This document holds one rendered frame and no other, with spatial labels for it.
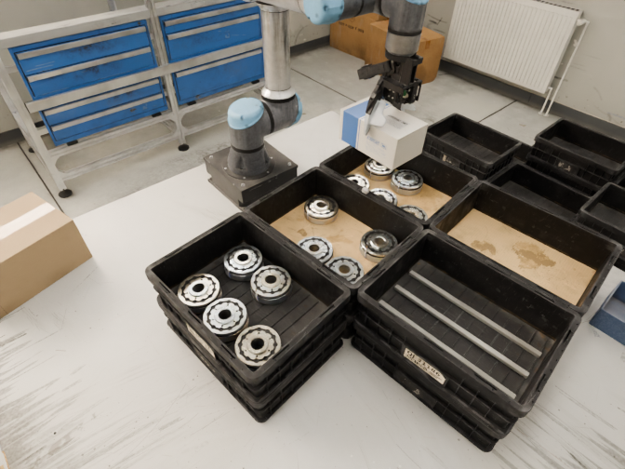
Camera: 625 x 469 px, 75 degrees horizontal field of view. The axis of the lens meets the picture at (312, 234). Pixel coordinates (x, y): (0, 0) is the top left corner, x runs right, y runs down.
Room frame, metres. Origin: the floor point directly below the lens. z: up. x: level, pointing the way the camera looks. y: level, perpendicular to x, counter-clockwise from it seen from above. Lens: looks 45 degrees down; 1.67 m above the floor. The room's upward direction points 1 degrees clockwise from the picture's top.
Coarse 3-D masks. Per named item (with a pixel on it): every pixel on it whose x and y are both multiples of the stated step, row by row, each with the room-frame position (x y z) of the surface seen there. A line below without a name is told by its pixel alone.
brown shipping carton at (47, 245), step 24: (0, 216) 0.87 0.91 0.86; (24, 216) 0.87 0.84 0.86; (48, 216) 0.87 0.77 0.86; (0, 240) 0.77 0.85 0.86; (24, 240) 0.77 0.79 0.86; (48, 240) 0.79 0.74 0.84; (72, 240) 0.84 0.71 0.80; (0, 264) 0.69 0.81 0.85; (24, 264) 0.73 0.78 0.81; (48, 264) 0.77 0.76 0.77; (72, 264) 0.81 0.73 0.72; (0, 288) 0.66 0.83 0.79; (24, 288) 0.70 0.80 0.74; (0, 312) 0.63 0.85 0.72
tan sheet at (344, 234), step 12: (288, 216) 0.93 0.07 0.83; (300, 216) 0.93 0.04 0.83; (348, 216) 0.94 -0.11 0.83; (276, 228) 0.88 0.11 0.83; (288, 228) 0.88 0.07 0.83; (300, 228) 0.88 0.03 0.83; (312, 228) 0.88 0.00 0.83; (324, 228) 0.88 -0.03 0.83; (336, 228) 0.88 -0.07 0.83; (348, 228) 0.88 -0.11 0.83; (360, 228) 0.88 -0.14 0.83; (336, 240) 0.83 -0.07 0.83; (348, 240) 0.83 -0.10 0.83; (360, 240) 0.83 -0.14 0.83; (336, 252) 0.78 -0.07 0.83; (348, 252) 0.78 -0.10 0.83; (360, 252) 0.79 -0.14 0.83; (372, 264) 0.74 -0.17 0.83
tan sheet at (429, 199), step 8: (360, 168) 1.19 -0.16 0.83; (376, 184) 1.10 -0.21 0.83; (384, 184) 1.10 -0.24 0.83; (424, 184) 1.10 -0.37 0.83; (392, 192) 1.06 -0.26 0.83; (424, 192) 1.06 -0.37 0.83; (432, 192) 1.06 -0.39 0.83; (440, 192) 1.07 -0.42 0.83; (400, 200) 1.02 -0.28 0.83; (408, 200) 1.02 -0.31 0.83; (416, 200) 1.02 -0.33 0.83; (424, 200) 1.02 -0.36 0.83; (432, 200) 1.02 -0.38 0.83; (440, 200) 1.02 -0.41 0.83; (424, 208) 0.98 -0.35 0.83; (432, 208) 0.98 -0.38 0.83
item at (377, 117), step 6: (378, 102) 0.95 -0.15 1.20; (384, 102) 0.94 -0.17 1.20; (378, 108) 0.94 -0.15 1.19; (384, 108) 0.93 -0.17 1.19; (366, 114) 0.94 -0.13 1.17; (372, 114) 0.94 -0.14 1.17; (378, 114) 0.93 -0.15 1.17; (366, 120) 0.93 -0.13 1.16; (372, 120) 0.93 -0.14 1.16; (378, 120) 0.92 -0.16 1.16; (384, 120) 0.91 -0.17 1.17; (366, 126) 0.93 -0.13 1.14; (378, 126) 0.91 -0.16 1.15; (366, 132) 0.93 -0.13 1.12
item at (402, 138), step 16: (352, 112) 1.00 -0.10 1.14; (384, 112) 1.01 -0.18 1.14; (400, 112) 1.01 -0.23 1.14; (352, 128) 0.98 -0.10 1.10; (384, 128) 0.92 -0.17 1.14; (400, 128) 0.92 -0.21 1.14; (416, 128) 0.92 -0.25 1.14; (352, 144) 0.98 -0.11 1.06; (368, 144) 0.94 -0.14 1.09; (384, 144) 0.90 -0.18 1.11; (400, 144) 0.88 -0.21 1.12; (416, 144) 0.93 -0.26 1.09; (384, 160) 0.89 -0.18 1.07; (400, 160) 0.89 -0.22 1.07
